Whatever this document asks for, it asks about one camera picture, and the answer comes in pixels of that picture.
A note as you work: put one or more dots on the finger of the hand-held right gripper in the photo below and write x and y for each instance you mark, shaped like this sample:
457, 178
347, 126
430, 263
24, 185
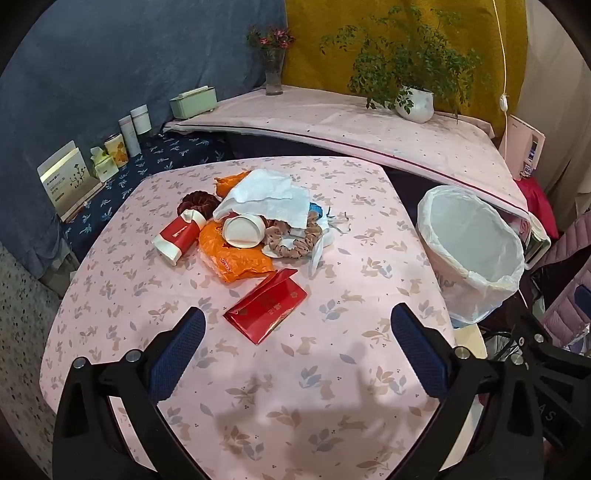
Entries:
535, 344

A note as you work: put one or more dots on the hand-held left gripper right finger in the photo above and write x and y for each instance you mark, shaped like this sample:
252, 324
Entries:
418, 350

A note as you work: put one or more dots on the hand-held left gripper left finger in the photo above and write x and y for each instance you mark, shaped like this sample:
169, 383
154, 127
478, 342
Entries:
180, 350

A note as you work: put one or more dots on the red envelope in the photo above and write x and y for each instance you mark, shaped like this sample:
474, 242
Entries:
265, 307

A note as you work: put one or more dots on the orange plastic bag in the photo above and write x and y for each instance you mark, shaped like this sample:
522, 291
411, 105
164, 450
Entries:
231, 263

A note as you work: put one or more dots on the crushed red paper cup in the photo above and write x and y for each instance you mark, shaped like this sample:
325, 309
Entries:
178, 235

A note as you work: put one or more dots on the trash bin with white liner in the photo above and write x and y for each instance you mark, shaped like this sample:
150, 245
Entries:
471, 240

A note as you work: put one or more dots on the white paper cup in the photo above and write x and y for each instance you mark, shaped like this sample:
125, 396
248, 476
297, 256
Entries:
242, 230

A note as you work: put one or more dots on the dark red velvet scrunchie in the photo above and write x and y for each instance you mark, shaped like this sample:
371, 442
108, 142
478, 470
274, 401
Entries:
201, 202

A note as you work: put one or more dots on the beige dotted scrunchie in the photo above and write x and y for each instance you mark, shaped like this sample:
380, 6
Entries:
291, 247

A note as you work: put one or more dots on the white tissue paper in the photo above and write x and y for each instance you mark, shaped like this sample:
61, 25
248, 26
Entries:
268, 198

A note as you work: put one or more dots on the cream stool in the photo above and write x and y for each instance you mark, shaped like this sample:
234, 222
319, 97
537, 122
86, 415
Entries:
468, 341

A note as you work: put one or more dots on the pink puffer jacket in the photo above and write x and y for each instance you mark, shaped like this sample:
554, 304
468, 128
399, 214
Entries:
568, 277

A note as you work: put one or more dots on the pink rabbit-print tablecloth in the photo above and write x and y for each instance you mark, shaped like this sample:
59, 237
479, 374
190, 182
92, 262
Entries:
277, 392

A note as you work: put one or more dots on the red cloth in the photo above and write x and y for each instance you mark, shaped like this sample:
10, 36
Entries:
535, 198

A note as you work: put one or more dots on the light blue face mask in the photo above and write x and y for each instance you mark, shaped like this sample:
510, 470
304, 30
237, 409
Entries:
318, 207

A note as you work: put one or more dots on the orange cloth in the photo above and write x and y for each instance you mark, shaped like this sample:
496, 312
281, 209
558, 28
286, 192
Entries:
231, 182

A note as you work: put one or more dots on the navy leaf-print cloth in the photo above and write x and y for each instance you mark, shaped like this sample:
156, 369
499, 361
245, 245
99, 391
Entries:
152, 161

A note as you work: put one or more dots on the green tissue pack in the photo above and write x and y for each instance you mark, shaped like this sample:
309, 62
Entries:
101, 164

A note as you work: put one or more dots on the white gold booklet box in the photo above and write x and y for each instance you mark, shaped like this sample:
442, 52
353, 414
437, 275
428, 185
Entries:
69, 180

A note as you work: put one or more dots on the pink appliance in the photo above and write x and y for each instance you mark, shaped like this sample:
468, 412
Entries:
526, 138

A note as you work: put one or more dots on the orange printed tin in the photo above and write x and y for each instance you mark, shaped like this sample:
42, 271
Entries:
115, 148

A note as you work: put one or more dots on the white bottle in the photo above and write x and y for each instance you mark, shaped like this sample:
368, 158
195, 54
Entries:
129, 136

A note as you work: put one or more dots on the white jar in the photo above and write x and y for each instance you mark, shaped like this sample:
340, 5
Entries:
141, 117

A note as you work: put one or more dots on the pink quilt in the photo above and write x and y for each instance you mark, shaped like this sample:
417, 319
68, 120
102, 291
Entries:
346, 124

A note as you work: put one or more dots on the green fern in white pot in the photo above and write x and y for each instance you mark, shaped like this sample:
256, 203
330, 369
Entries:
415, 104

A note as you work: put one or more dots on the light green box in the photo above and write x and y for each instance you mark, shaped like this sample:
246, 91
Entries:
194, 101

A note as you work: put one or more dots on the blue cloth backdrop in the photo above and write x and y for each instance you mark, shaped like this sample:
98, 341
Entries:
115, 69

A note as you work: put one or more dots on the glass vase with pink flowers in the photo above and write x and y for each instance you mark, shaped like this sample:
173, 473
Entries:
274, 74

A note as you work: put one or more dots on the yellow cloth backdrop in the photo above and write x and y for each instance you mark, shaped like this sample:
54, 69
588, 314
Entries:
323, 27

